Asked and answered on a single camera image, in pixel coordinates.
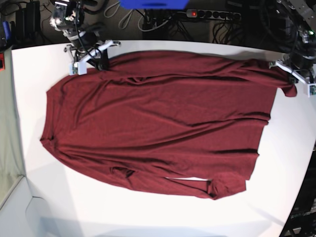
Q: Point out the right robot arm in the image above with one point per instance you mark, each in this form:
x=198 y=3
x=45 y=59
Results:
x=68 y=18

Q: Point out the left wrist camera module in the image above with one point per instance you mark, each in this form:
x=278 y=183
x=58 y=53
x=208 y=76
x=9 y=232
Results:
x=311 y=89

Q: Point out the black power strip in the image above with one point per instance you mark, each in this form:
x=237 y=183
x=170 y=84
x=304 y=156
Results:
x=213 y=15

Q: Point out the blue bottle left edge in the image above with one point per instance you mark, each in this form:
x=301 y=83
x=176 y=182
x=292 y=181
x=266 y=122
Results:
x=7 y=30

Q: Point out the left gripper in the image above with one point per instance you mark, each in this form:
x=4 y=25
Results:
x=299 y=67

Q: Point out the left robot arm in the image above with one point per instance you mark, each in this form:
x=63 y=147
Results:
x=297 y=40

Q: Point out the blue box at top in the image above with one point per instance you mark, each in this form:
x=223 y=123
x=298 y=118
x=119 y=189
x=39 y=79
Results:
x=154 y=4

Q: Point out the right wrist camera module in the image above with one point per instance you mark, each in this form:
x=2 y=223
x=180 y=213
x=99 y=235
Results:
x=77 y=68

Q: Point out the red black device left edge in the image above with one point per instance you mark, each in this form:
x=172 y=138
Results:
x=2 y=62

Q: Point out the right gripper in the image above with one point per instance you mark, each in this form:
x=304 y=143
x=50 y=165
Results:
x=93 y=52

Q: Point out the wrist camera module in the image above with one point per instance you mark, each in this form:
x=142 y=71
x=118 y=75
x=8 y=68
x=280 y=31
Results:
x=311 y=89
x=77 y=68

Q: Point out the dark red t-shirt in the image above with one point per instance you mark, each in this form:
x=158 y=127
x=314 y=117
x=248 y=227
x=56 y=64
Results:
x=165 y=122

